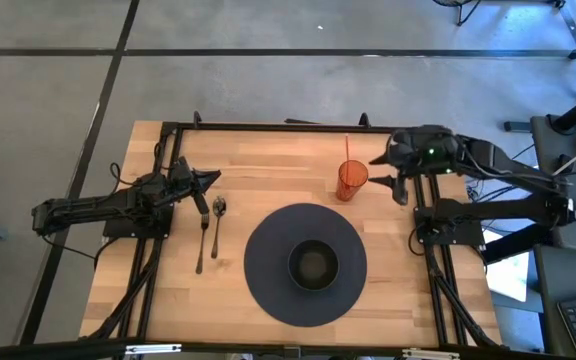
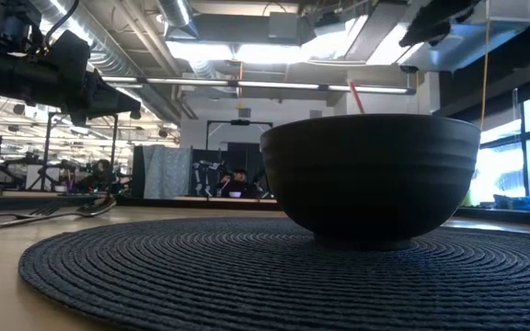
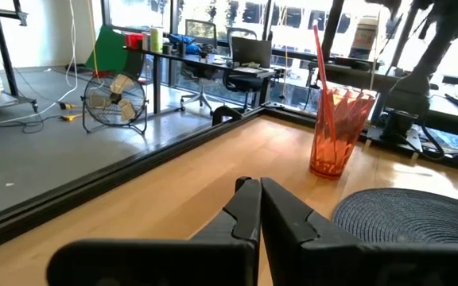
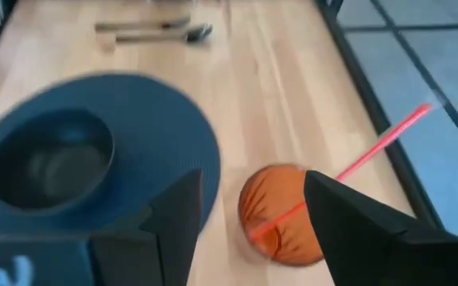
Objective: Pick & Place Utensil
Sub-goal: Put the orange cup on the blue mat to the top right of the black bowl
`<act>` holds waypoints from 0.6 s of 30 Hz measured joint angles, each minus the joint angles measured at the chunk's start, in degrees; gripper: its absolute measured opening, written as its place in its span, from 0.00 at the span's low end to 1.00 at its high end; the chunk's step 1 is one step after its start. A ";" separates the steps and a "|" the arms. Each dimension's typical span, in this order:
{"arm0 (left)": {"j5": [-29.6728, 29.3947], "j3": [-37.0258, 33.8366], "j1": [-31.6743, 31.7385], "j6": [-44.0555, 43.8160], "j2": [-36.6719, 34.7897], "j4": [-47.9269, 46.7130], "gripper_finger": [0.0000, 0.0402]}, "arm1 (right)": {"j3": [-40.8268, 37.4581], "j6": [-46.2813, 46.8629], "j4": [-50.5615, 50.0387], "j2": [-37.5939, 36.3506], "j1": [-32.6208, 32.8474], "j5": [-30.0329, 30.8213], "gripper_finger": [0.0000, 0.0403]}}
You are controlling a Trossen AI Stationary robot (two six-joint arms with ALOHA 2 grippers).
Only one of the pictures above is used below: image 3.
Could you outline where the black floor cable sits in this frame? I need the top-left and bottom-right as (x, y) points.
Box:
(10, 114), (63, 134)

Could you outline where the yellow green bottle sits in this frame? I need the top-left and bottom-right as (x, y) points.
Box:
(149, 26), (164, 53)

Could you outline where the orange faceted plastic cup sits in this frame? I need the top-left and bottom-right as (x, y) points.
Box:
(309, 87), (377, 180)

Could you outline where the black metal cart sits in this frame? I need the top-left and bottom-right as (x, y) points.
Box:
(0, 0), (39, 124)

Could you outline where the black padded office chair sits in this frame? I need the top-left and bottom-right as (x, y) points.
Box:
(223, 26), (274, 114)

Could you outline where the white cardboard box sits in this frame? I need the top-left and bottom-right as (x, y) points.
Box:
(350, 15), (379, 60)

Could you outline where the green board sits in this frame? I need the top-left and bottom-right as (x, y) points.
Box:
(84, 24), (130, 76)

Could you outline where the dark laptop screen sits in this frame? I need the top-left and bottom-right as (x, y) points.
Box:
(231, 36), (273, 69)

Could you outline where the mesh back office chair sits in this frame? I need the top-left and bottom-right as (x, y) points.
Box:
(179, 18), (219, 116)

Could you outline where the red container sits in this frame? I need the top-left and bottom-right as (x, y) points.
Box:
(124, 33), (145, 51)

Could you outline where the black long desk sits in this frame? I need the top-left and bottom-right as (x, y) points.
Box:
(123, 45), (280, 116)

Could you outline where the thin white hanging cable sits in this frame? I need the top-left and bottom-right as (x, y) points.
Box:
(0, 0), (80, 130)

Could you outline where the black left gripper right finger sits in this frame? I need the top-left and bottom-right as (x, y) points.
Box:
(260, 177), (458, 286)

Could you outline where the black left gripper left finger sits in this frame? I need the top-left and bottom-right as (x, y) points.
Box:
(45, 176), (262, 286)

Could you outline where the dark round woven placemat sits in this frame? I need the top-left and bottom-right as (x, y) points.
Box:
(331, 187), (458, 244)

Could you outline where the blue bag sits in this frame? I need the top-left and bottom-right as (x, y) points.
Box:
(168, 33), (202, 56)

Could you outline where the black aluminium table frame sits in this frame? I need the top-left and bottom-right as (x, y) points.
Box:
(0, 101), (458, 257)

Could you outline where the red drinking straw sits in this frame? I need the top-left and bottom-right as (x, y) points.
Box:
(312, 24), (337, 144)

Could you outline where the black floor fan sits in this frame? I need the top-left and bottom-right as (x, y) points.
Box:
(80, 72), (149, 135)

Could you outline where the black frame clamp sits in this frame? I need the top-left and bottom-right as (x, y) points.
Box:
(212, 105), (244, 127)

